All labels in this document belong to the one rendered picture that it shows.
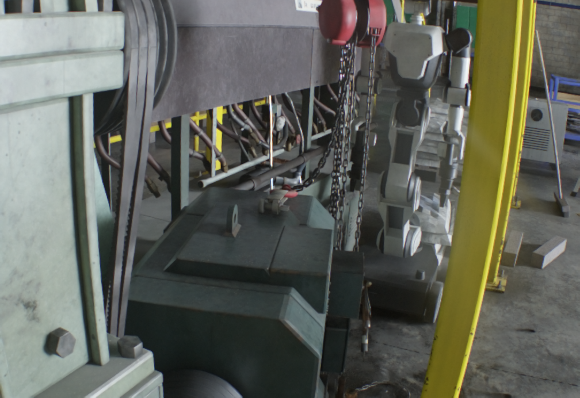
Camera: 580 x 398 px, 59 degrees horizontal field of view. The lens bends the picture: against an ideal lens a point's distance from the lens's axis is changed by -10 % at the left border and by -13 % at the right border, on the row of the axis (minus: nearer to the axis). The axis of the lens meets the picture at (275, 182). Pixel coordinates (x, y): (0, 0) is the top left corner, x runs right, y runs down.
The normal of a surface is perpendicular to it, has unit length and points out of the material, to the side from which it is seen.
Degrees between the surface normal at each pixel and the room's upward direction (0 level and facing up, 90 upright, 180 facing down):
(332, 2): 90
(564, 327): 0
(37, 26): 90
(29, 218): 90
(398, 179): 66
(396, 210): 120
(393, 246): 106
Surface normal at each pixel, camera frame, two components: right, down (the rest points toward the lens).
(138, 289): 0.05, -0.96
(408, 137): -0.40, 0.07
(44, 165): 0.89, 0.17
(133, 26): 0.88, -0.05
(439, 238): -0.25, -0.25
